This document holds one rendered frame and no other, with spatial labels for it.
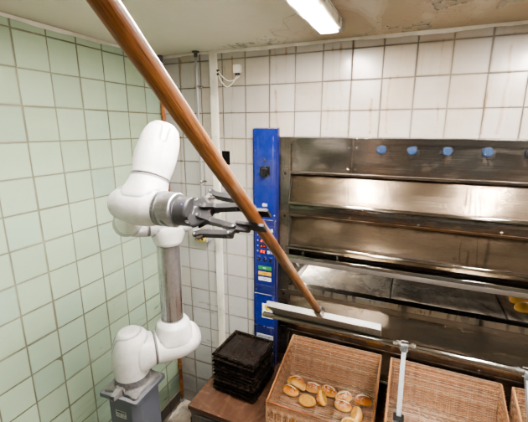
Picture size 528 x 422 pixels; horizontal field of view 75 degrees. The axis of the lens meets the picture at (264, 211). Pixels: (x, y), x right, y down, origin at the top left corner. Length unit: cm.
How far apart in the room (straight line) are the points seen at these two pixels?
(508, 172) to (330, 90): 95
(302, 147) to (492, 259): 113
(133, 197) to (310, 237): 136
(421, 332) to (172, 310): 138
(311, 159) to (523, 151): 100
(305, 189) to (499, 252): 103
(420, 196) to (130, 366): 161
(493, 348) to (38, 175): 241
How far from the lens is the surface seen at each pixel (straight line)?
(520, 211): 202
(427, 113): 193
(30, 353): 205
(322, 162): 201
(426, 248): 203
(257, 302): 237
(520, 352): 232
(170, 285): 161
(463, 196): 198
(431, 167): 196
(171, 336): 171
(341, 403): 227
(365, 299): 217
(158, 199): 88
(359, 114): 195
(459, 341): 226
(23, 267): 189
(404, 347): 184
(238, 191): 67
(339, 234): 206
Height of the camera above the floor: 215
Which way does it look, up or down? 14 degrees down
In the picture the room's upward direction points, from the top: straight up
